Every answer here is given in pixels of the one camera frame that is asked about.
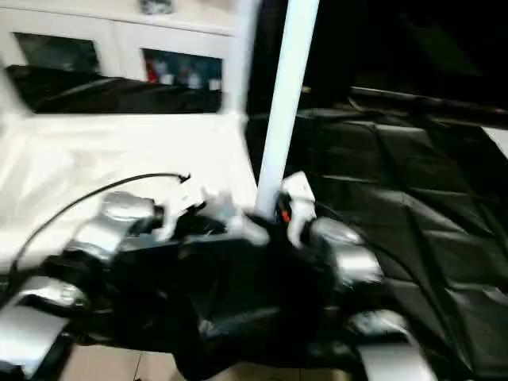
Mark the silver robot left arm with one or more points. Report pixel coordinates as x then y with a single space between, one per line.
103 226

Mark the white cabinet with glass doors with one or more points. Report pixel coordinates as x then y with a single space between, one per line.
111 28

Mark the small white jar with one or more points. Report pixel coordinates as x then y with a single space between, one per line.
215 84
194 81
168 78

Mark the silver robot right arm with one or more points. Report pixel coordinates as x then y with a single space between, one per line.
353 254

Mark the black mat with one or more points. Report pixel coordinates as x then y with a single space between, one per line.
397 178

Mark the black backdrop cloth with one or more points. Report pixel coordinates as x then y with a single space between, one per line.
416 39

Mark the white plastic table top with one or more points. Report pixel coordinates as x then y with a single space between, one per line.
119 151

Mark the white plastic table leg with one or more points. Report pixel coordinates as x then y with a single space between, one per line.
240 51
287 95
12 95

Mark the shiny object on cabinet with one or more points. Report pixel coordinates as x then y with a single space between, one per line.
155 6

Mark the small red bottle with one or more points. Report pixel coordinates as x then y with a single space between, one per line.
151 71

